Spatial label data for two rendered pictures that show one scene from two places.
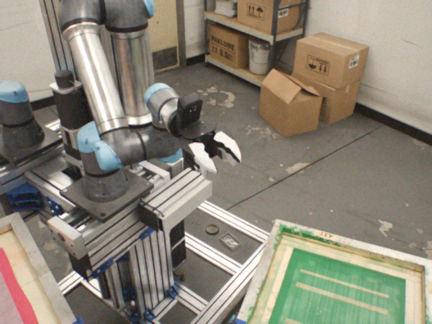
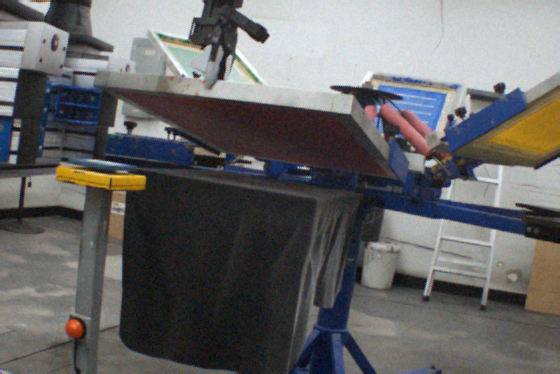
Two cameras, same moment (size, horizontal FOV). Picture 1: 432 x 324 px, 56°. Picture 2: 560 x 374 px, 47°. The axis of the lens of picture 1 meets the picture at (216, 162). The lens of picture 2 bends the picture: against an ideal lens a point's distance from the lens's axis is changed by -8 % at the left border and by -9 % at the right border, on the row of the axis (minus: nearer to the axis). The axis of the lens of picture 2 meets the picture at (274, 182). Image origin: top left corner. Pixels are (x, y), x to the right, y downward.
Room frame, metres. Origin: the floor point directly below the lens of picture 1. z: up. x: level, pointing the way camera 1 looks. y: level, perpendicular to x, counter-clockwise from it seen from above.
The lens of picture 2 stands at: (1.51, 2.19, 1.04)
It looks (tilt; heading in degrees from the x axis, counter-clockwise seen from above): 3 degrees down; 237
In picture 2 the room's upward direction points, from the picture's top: 8 degrees clockwise
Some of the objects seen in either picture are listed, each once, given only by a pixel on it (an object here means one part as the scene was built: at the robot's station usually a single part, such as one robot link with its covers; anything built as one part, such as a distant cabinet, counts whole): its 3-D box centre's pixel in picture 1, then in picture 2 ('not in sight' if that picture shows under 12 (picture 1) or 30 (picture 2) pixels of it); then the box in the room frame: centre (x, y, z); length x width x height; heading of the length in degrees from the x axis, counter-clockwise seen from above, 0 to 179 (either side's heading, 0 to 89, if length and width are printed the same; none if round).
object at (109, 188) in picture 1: (104, 175); (67, 19); (1.05, 0.37, 1.31); 0.15 x 0.15 x 0.10
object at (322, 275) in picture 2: not in sight; (323, 282); (0.47, 0.88, 0.74); 0.46 x 0.04 x 0.42; 38
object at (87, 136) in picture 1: (100, 144); not in sight; (1.05, 0.36, 1.42); 0.13 x 0.12 x 0.14; 118
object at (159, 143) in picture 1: (162, 141); not in sight; (0.87, 0.14, 1.56); 0.11 x 0.08 x 0.11; 118
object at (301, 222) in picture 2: not in sight; (203, 279); (0.79, 0.86, 0.74); 0.45 x 0.03 x 0.43; 128
